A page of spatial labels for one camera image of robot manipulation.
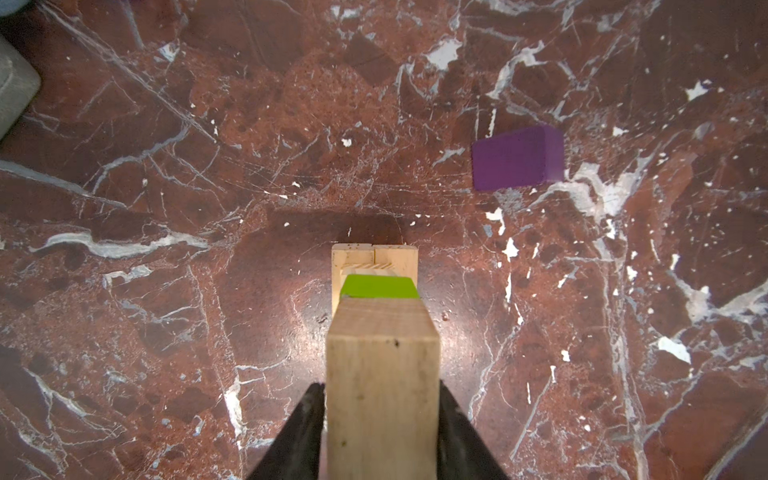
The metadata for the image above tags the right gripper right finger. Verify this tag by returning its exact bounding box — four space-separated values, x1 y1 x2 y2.
437 381 508 480

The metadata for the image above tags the grey sponge block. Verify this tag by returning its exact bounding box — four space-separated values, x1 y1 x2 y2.
0 37 41 139

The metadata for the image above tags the green block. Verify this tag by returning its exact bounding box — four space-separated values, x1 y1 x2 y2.
340 274 419 299

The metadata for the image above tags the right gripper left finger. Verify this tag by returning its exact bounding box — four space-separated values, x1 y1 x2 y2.
247 383 325 480

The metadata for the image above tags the purple block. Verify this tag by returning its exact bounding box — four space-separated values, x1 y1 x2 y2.
471 125 565 191

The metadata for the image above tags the wood block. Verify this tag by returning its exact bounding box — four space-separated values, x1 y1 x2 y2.
326 297 441 479
331 243 419 315

